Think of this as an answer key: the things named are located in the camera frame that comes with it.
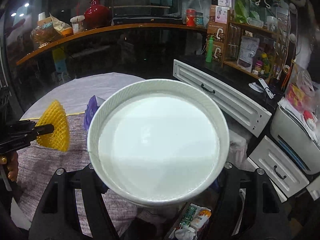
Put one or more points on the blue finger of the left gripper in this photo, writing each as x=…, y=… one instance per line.
x=43, y=129

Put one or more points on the yellow foam fruit net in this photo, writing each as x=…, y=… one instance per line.
x=59, y=139

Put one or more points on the purple plastic bag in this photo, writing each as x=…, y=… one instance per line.
x=94, y=103

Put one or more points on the white paper bowl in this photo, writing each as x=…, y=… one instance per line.
x=158, y=142

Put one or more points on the green white milk carton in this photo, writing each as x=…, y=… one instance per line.
x=188, y=215

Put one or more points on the white tissue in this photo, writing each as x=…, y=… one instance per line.
x=185, y=233

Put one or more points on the white orange plastic bottle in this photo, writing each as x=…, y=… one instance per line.
x=202, y=218

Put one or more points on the dark trash bin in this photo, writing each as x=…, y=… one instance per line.
x=201, y=204

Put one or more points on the person left hand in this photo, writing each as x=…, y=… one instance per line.
x=11, y=162

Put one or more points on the purple woven tablecloth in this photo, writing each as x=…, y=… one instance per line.
x=56, y=216

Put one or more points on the gold wrapped gift basket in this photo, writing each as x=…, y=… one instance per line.
x=45, y=34

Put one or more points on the red vase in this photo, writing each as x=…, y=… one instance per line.
x=97, y=15

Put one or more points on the glass display case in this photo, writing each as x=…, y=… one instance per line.
x=146, y=11

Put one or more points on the wooden curved shelf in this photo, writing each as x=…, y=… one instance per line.
x=97, y=31

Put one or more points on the green bottle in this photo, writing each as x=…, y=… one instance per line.
x=210, y=44

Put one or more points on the red tin can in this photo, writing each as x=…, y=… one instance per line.
x=190, y=17

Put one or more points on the white long drawer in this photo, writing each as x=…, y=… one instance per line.
x=247, y=112

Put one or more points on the wooden shelf rack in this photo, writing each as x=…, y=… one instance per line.
x=255, y=51

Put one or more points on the white printer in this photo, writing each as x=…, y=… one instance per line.
x=290, y=130

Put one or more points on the white drawer cabinet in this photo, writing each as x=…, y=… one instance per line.
x=286, y=177

